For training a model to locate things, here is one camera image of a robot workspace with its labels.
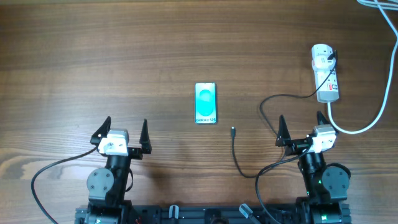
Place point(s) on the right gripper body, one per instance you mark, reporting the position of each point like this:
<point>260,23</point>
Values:
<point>296,147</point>

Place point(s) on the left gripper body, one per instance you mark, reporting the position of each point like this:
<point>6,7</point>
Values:
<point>134,153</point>

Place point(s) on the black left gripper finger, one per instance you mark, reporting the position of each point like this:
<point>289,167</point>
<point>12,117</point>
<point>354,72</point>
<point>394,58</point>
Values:
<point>101,132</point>
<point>144,140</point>

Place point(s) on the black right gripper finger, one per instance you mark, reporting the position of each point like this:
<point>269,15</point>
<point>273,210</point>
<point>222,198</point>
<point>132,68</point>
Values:
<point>321,119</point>
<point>283,135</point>

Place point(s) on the Galaxy S25 smartphone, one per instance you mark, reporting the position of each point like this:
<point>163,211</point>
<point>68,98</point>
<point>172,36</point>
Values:
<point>205,103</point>

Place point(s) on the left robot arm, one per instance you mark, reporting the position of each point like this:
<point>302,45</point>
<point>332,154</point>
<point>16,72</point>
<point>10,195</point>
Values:
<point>107,186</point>

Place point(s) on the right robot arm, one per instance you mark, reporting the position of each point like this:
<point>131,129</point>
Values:
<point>326,184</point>

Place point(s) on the white power strip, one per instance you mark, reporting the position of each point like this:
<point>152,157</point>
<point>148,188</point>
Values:
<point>326,81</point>

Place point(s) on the white USB wall charger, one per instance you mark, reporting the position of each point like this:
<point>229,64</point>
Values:
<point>321,62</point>

